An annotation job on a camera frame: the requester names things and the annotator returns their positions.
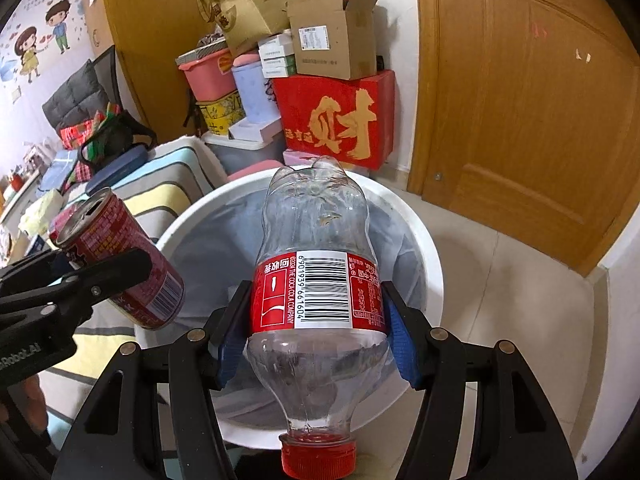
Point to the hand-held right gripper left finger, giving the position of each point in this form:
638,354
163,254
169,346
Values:
230,345

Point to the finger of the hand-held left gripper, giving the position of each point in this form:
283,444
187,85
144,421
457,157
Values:
115,272
35,270

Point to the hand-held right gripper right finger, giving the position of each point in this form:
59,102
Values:
400,340

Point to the red milk can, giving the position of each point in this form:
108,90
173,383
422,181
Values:
115,230

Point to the white trash bin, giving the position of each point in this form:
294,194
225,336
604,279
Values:
425,257

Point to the clear plastic bottle red label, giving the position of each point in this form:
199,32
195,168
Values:
320,290

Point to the person's left hand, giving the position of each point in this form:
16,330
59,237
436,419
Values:
37,402

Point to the green tissue pack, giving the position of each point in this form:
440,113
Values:
42,212

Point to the striped tablecloth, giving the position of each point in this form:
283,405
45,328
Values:
145,195

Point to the blue folded cloth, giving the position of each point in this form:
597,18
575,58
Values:
57,170

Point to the dark blue case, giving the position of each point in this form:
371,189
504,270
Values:
117,170

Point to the black plaid-lined bag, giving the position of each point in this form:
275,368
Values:
115,135

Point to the red plaid cloth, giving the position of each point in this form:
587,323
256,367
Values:
75,135

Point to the translucent storage tub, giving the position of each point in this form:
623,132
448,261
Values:
245,155

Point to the grey padded cushion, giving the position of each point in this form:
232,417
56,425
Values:
75,95

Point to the yellow box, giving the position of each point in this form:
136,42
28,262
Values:
220,115

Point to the pink flat box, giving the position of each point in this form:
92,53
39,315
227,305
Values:
300,160

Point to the white flat box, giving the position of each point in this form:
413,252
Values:
255,129

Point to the pink plastic bin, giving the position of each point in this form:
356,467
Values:
210,80

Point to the lavender box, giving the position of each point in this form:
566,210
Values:
250,92

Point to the red box gold print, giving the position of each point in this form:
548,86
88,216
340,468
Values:
325,120

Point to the patterned tray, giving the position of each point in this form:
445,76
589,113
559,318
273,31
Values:
200,52

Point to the wooden wardrobe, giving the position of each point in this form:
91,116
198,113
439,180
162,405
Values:
150,35

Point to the pink lid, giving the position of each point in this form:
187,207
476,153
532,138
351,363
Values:
246,60

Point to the small white box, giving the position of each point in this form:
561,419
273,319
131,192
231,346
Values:
278,61
275,46
279,72

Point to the wooden door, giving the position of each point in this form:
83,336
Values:
525,110

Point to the brown paper bag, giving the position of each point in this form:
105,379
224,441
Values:
250,5

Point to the cardboard box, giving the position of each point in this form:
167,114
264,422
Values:
330,45

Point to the cartoon couple wall sticker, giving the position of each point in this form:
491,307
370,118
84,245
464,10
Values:
30,55

